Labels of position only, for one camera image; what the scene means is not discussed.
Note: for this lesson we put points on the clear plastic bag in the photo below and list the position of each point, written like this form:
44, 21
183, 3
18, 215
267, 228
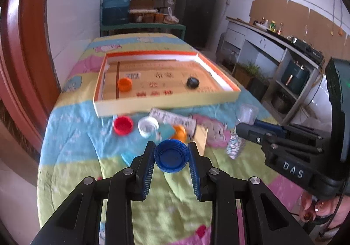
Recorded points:
171, 17

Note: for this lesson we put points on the clear plastic bottle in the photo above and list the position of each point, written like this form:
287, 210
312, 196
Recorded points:
238, 146

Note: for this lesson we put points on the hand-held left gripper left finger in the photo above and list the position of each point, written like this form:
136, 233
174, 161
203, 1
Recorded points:
146, 171

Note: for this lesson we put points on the green bottle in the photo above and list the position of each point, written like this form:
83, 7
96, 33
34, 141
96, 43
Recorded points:
272, 26

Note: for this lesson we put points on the shallow cardboard box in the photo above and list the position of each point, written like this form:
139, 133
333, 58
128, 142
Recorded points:
164, 78

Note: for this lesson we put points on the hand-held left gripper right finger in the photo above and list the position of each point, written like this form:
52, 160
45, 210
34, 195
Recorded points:
194, 172

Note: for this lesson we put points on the blue bottle cap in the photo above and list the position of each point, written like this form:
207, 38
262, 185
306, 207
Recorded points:
171, 156

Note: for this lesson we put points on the dark teal air fryer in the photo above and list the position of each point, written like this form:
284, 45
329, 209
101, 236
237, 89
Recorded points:
295, 75

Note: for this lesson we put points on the person's right hand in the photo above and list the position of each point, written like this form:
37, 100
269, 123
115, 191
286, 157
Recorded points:
310, 205

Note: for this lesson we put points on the light blue card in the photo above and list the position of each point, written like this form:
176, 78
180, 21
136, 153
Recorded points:
128, 158

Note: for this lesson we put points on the printed cartoon tablecloth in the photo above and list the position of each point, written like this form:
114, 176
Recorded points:
76, 138

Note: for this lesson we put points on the red-brown wooden door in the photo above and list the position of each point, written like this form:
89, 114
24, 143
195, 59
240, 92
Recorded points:
24, 42

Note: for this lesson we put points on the black refrigerator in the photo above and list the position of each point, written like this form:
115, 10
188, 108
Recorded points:
197, 9

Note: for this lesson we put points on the orange bottle cap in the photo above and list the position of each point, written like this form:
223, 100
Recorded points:
180, 133
125, 84

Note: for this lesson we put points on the red bottle cap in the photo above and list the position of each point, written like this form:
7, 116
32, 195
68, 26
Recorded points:
123, 125

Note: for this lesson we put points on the potted green plant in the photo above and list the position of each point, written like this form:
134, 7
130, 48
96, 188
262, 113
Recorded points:
246, 71

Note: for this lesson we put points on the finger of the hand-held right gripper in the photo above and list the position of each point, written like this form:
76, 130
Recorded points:
250, 133
269, 126

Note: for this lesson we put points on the blue water jug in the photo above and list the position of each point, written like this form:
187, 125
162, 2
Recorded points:
116, 4

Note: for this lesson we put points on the white counter cabinet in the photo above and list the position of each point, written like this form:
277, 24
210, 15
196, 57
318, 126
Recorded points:
257, 42

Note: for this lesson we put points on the white bottle cap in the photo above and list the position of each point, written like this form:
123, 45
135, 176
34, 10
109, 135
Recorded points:
148, 126

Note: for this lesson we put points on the printed paper packet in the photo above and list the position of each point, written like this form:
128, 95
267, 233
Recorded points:
175, 119

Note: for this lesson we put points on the black bottle cap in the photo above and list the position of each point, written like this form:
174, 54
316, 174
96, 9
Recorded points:
193, 82

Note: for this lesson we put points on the small cardboard box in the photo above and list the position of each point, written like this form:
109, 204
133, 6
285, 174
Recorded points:
201, 138

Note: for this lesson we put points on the cardboard wall sheets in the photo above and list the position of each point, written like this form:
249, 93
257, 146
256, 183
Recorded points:
276, 7

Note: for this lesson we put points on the green table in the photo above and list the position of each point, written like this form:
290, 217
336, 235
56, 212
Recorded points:
142, 27

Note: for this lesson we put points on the black gas stove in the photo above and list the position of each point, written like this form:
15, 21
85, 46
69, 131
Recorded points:
309, 49

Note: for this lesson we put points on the metal pot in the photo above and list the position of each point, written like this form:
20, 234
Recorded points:
280, 102

